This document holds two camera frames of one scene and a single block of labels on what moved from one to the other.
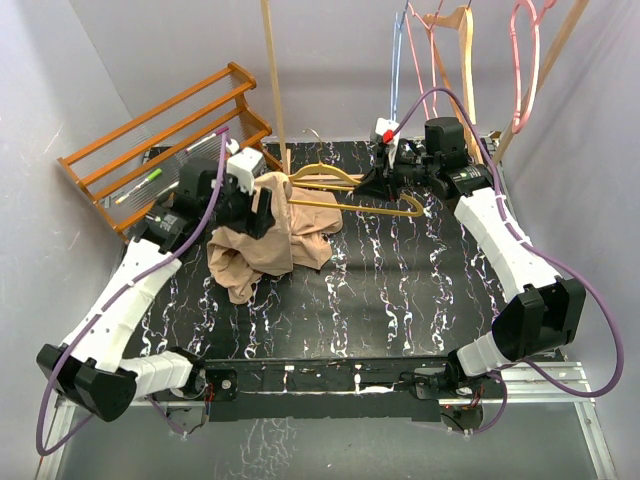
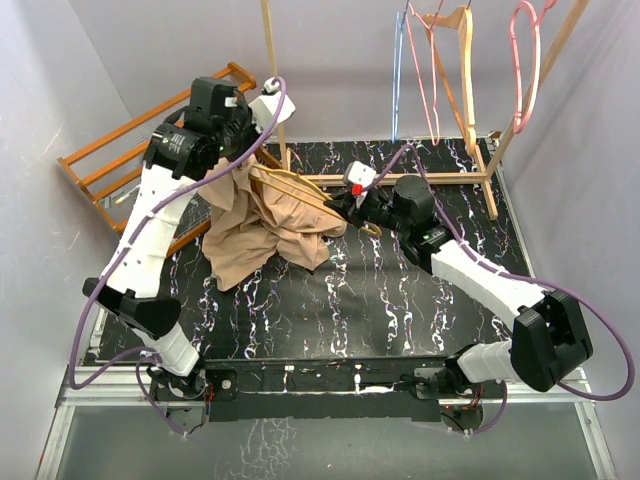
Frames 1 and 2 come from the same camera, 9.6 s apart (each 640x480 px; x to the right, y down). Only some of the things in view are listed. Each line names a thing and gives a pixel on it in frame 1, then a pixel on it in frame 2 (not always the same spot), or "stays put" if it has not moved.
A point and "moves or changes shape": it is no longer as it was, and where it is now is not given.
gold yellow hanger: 350,182 moves or changes shape
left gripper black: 252,223 → 243,114
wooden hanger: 462,20 stays put
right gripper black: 381,180 → 348,208
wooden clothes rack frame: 307,178 stays put
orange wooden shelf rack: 127,170 stays put
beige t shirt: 243,261 moves or changes shape
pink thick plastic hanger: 550,4 stays put
